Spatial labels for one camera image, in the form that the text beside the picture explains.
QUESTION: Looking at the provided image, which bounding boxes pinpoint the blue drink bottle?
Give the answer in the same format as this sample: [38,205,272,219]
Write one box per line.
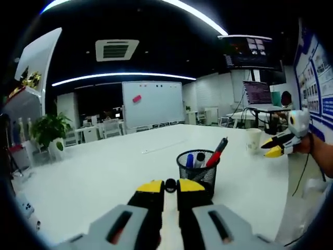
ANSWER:
[13,122,21,144]

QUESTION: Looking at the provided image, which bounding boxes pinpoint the red whiteboard marker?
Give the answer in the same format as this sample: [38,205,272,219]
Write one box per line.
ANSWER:
[206,145,225,168]

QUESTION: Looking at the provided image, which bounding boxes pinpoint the white tall cabinet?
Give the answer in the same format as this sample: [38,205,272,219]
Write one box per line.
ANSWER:
[56,92,80,128]

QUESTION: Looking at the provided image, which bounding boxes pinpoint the gold ornaments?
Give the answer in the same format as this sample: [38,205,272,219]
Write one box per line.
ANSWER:
[20,66,42,87]

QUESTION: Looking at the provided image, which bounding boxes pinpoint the ceiling air conditioner vent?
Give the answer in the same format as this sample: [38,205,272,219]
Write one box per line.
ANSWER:
[95,39,140,63]

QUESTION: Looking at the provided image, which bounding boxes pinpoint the white drink bottle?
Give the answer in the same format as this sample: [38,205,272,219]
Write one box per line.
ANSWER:
[19,117,27,143]
[25,117,33,141]

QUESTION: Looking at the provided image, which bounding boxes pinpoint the person's right hand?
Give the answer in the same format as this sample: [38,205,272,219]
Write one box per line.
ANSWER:
[292,132,316,155]

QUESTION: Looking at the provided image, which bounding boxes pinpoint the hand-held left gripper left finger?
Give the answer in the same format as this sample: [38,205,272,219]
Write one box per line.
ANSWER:
[56,179,166,250]

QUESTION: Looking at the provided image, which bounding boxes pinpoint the group of white office chairs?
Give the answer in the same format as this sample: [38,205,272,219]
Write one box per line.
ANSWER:
[63,117,125,144]

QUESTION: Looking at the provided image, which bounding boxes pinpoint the laptop with lit screen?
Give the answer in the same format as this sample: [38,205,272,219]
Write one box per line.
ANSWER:
[242,80,273,105]

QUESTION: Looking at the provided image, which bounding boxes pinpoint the white rolling whiteboard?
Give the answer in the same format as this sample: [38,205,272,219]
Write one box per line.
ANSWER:
[121,81,186,129]

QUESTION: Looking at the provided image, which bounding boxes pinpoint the long ceiling light strip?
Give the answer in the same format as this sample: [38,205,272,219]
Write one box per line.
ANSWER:
[51,73,197,87]
[41,0,229,36]

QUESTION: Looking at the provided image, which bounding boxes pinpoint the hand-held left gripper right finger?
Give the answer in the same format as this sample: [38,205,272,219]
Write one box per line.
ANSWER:
[176,178,284,250]

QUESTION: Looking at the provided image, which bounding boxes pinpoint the black mesh pen holder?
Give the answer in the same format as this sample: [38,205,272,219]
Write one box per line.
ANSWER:
[176,149,221,199]

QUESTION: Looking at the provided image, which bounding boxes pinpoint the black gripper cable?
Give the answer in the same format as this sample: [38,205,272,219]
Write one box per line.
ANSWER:
[291,134,327,197]

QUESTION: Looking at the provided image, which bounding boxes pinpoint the light blue smartphone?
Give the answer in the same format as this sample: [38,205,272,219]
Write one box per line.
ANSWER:
[20,199,36,218]

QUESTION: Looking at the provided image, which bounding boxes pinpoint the large potted green plant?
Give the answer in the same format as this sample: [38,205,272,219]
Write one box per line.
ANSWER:
[29,111,73,160]

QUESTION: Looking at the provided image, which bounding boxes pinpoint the blue white wall poster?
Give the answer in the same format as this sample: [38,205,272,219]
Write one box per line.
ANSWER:
[293,18,333,143]

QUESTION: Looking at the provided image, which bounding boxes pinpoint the hanging display screen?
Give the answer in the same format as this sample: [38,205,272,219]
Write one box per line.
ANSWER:
[217,34,284,73]

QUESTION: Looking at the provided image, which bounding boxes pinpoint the white display stand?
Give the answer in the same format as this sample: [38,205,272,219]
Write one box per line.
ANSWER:
[4,27,63,123]

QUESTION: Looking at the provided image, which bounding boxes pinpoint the person's white shirt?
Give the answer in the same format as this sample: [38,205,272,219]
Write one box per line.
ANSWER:
[275,153,333,244]

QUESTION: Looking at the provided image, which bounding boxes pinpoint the black whiteboard marker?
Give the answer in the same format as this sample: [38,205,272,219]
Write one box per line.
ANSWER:
[195,153,206,169]
[160,178,181,250]

